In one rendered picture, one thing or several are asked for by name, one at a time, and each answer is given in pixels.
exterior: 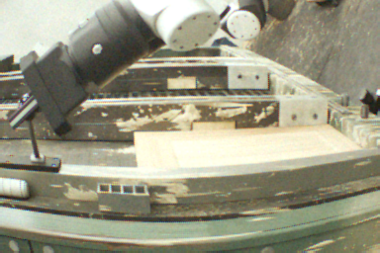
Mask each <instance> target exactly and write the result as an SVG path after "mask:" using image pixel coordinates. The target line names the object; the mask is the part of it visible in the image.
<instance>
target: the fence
mask: <svg viewBox="0 0 380 253"><path fill-rule="evenodd" d="M379 175H380V149H379V148H378V147H373V148H365V149H358V150H352V151H344V152H340V153H330V154H327V155H317V156H308V157H304V158H292V159H288V160H277V161H265V162H261V163H243V164H241V165H217V166H209V167H190V168H177V167H163V168H145V167H139V168H129V167H103V166H82V165H64V164H61V166H60V170H59V172H58V173H53V172H40V171H33V170H32V171H27V170H20V169H18V170H15V169H8V168H4V169H3V168H0V178H6V179H9V178H10V179H16V180H22V181H25V182H26V183H28V186H29V193H30V194H32V195H37V196H43V197H44V196H47V197H53V198H64V199H71V200H73V199H75V200H81V201H94V202H98V196H97V191H98V183H99V184H118V185H143V186H148V193H149V203H150V204H151V205H163V204H168V205H184V204H204V203H222V202H227V201H242V200H245V199H257V198H263V197H270V196H279V195H281V194H289V193H297V192H299V191H306V190H314V189H315V188H321V187H328V186H330V185H337V184H342V183H345V182H351V181H355V180H359V179H366V178H368V177H374V176H379Z"/></svg>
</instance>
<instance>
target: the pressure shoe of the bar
mask: <svg viewBox="0 0 380 253"><path fill-rule="evenodd" d="M235 125H236V122H209V123H191V131H203V130H222V129H235Z"/></svg>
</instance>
